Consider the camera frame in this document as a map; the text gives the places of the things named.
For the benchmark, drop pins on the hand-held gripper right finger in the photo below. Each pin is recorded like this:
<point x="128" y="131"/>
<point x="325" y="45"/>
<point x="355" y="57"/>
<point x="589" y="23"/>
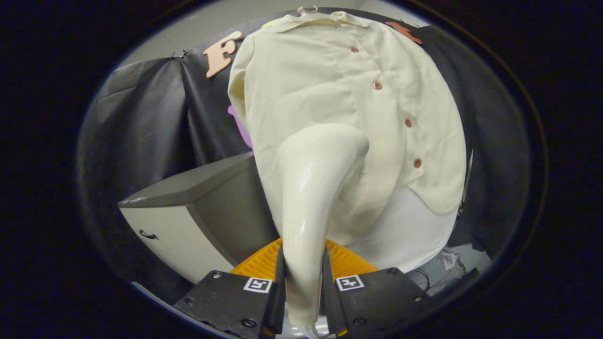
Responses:
<point x="328" y="306"/>

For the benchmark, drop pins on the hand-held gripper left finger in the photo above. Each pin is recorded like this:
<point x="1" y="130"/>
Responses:
<point x="281" y="306"/>

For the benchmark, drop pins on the cream button shirt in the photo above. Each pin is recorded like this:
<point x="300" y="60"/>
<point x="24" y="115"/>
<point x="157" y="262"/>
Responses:
<point x="306" y="84"/>

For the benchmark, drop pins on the white mannequin torso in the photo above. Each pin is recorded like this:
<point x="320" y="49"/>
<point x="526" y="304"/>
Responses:
<point x="405" y="226"/>

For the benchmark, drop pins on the grey-topped white drawer cabinet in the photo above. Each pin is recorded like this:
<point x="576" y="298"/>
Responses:
<point x="188" y="235"/>

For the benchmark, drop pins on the white power adapter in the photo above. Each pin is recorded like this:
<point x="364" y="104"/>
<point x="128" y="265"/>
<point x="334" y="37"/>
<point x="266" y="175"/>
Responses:
<point x="449" y="260"/>

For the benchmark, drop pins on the thin stand pole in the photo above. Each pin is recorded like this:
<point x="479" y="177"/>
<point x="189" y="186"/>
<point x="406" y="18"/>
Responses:
<point x="468" y="169"/>

